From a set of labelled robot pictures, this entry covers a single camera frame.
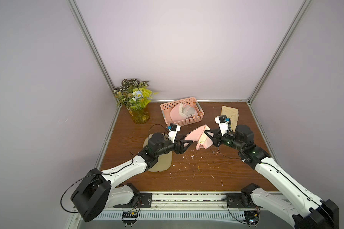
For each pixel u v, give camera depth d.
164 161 0.88
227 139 0.62
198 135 0.72
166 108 1.13
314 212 0.38
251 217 0.70
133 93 0.93
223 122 0.62
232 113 1.13
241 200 0.72
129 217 0.72
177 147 0.66
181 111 1.10
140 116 1.03
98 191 0.41
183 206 0.73
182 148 0.67
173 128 0.67
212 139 0.68
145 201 0.73
